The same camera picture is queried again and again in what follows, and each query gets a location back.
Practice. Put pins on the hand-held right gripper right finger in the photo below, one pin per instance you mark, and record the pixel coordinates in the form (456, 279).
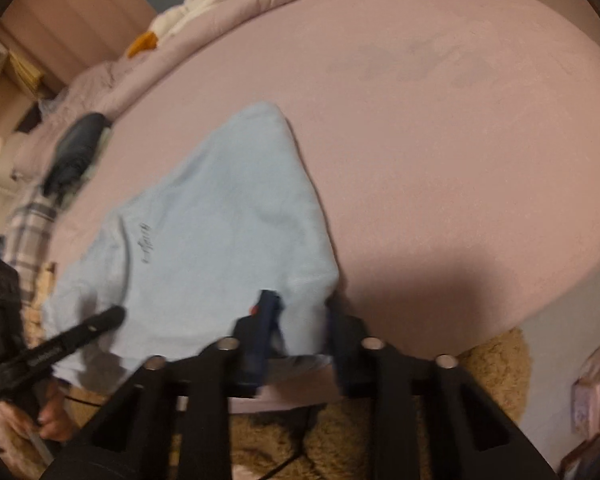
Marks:
(337, 330)

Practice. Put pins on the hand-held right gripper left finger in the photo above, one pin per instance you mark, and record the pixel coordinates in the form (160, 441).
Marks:
(267, 322)

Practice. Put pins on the light blue shirt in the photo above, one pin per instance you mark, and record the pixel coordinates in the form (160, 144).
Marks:
(215, 240)

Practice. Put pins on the plaid cloth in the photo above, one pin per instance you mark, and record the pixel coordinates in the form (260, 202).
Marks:
(30, 235)

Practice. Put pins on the pink comforter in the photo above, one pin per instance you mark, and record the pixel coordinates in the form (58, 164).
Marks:
(130, 75)

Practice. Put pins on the bed with pink sheet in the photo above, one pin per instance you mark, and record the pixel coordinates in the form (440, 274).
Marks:
(455, 185)

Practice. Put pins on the orange cloth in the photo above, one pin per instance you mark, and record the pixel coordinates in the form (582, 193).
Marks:
(144, 44)

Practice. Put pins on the yellow box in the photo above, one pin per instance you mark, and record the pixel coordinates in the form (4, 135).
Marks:
(25, 72)

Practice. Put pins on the pink bag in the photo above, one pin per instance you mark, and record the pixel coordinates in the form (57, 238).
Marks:
(597, 390)

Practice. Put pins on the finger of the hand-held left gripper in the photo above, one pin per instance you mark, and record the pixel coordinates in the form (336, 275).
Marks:
(87, 325)

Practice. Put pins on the person's left hand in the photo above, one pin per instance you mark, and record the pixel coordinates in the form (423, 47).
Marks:
(55, 412)

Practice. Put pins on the dark garment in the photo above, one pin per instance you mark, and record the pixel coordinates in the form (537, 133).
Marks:
(77, 147)

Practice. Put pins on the tan plush rug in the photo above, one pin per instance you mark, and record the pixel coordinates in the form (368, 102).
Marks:
(480, 385)

